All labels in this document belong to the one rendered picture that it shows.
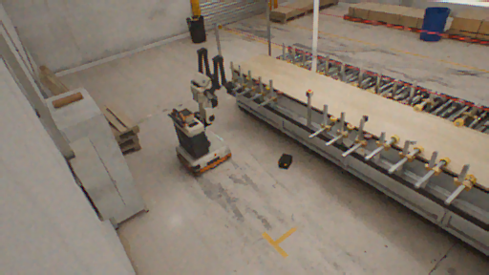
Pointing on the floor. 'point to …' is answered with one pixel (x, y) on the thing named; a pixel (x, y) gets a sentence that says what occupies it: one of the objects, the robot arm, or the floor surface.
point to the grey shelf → (93, 117)
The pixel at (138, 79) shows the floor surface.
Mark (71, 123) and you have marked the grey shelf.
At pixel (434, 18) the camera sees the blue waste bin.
